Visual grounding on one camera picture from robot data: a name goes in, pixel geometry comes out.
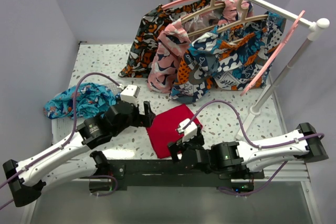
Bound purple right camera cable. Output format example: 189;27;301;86
183;100;325;149

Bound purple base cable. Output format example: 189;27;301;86
217;161;288;197
90;175;118;197

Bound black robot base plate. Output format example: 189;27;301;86
93;159;265;191

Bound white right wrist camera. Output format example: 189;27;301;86
176;119;198;142

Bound beige hanger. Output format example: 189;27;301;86
181;0;225;24
187;0;269;38

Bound black orange camo shorts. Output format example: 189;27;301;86
119;0;210;78

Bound beige hanger middle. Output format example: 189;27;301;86
181;0;225;24

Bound white plastic basket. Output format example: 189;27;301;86
51;82;121;145

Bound purple camera cable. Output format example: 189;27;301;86
183;100;325;149
0;72;124;210

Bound beige hanger front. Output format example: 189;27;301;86
187;0;269;38

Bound blue shark print shorts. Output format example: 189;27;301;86
43;82;116;120

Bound silver clothes rack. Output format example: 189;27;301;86
169;0;330;141

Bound red folded cloth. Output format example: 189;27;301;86
146;104;194;159

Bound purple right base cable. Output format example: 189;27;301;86
217;161;288;197

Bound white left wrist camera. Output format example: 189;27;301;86
120;84;140;105

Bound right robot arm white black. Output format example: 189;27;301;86
167;123;329;178

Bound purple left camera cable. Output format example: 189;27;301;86
0;72;124;210

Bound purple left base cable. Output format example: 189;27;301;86
90;175;118;197

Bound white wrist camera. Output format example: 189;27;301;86
120;84;140;105
176;119;198;142

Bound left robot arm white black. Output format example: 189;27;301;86
3;101;155;207

